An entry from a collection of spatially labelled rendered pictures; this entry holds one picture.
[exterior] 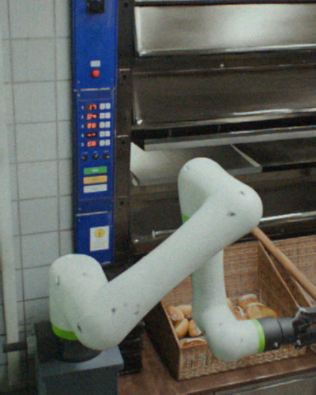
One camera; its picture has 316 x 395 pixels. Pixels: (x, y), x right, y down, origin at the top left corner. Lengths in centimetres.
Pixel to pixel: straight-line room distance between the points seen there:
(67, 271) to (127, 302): 19
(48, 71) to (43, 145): 28
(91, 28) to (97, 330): 122
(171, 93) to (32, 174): 61
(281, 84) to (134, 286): 148
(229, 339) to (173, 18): 124
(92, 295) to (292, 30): 154
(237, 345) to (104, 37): 118
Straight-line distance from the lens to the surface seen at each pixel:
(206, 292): 186
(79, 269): 163
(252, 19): 266
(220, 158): 298
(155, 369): 269
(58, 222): 267
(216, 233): 153
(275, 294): 296
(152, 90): 257
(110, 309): 151
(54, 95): 247
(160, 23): 251
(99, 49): 243
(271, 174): 291
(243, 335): 184
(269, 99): 276
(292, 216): 258
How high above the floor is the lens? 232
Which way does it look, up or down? 25 degrees down
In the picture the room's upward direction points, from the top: 3 degrees clockwise
